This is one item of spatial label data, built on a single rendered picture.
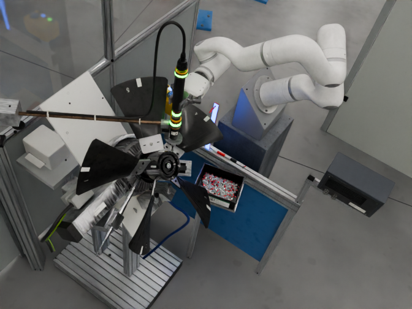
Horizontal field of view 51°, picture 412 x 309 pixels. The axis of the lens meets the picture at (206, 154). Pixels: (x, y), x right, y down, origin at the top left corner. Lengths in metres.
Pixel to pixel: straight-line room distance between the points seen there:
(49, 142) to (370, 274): 2.19
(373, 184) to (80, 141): 1.19
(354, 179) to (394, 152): 1.85
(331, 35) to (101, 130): 0.97
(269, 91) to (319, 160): 1.52
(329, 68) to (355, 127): 2.13
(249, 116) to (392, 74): 1.40
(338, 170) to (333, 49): 0.53
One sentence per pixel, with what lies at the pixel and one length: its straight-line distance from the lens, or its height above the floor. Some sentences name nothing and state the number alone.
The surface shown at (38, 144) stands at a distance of 2.13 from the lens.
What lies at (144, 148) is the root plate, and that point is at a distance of 1.74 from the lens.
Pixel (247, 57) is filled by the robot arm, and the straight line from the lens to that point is 1.60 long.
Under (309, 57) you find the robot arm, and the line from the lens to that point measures 1.53.
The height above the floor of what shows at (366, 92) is 0.53.
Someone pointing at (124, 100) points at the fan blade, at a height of 1.37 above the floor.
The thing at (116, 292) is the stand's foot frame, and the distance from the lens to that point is 2.69.
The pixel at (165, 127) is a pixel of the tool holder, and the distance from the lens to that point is 1.67.
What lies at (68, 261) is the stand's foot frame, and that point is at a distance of 2.79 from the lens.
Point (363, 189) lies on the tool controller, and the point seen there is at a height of 1.23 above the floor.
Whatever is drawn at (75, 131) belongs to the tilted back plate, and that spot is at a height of 1.24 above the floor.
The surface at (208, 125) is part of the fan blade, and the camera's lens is 1.92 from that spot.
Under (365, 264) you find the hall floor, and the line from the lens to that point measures 3.21.
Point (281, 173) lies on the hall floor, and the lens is 3.36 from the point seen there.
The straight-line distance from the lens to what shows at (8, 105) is 1.73.
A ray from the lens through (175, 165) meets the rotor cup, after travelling 1.74.
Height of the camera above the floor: 2.60
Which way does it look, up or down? 51 degrees down
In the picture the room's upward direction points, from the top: 12 degrees clockwise
